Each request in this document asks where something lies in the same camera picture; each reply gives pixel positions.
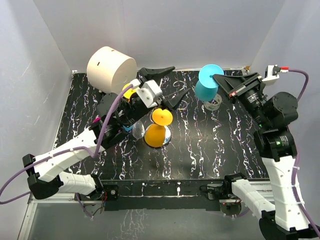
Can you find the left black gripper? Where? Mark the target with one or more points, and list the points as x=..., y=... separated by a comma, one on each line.
x=154, y=75

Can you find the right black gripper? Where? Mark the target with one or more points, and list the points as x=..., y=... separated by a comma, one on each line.
x=235, y=86

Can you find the orange wine glass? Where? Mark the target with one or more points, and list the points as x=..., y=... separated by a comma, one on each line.
x=127, y=95
x=158, y=133

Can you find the clear wine glass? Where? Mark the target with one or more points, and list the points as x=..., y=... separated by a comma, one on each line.
x=138, y=130

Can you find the magenta plastic wine glass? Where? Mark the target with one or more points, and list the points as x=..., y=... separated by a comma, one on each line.
x=96, y=120

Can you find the blue plastic wine glass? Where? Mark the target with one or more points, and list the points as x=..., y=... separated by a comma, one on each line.
x=127, y=129

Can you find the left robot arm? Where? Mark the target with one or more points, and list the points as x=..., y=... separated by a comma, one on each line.
x=46, y=172

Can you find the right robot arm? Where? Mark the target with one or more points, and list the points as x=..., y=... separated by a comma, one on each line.
x=284, y=218

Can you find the chrome wine glass rack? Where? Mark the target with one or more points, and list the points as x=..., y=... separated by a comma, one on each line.
x=160, y=108

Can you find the grey tape roll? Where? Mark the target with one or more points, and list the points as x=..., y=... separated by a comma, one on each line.
x=214, y=104

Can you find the white cylindrical container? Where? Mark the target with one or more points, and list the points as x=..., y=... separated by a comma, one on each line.
x=109, y=70

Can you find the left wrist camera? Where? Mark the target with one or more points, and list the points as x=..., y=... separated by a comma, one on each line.
x=150, y=92

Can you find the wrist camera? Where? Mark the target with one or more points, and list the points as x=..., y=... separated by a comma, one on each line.
x=272, y=73
x=150, y=92

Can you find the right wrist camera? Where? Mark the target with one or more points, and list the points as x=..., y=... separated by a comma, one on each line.
x=272, y=73

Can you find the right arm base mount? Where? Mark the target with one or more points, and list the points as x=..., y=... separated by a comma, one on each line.
x=230, y=205

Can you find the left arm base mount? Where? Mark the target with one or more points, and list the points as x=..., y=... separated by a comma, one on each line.
x=104, y=193

